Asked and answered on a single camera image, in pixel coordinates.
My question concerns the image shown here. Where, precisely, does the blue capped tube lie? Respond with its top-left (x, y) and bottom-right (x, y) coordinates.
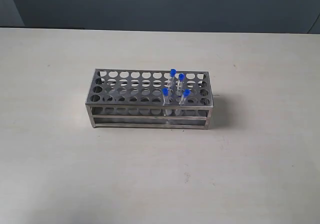
top-left (176, 73), bottom-right (185, 97)
top-left (162, 87), bottom-right (172, 116)
top-left (167, 68), bottom-right (176, 89)
top-left (175, 89), bottom-right (190, 116)

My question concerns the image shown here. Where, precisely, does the stainless steel test tube rack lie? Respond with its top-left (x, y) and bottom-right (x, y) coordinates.
top-left (85, 68), bottom-right (214, 130)

